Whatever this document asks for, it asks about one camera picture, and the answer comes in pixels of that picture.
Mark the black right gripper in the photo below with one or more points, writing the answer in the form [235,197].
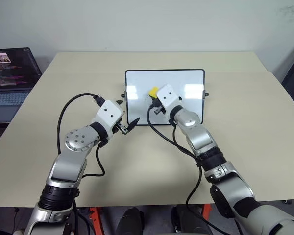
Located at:
[159,108]

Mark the orange table leg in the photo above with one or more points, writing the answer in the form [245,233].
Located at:
[96,220]
[207,211]

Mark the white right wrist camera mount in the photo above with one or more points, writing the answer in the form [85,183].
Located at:
[167,95]

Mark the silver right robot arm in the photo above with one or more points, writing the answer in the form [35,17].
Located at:
[198,137]

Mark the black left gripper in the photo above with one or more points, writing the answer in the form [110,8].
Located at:
[118,126]

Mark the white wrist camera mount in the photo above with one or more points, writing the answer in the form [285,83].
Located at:
[110,112]
[167,95]

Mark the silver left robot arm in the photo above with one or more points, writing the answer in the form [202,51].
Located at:
[73,142]

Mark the dark rounded shape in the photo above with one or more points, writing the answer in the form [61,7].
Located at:
[133,221]

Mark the yellow and black eraser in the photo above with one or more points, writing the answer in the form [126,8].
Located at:
[153,92]

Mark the black-framed tabletop whiteboard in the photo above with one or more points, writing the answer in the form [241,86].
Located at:
[137,80]

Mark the open laptop with dark screen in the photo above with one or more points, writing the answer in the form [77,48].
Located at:
[9,73]

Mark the small dark floor object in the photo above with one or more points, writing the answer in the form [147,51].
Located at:
[287,201]

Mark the black whiteboard pivot knob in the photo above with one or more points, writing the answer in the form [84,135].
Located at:
[123,94]
[206,93]

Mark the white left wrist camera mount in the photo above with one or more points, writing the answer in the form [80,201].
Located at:
[110,112]

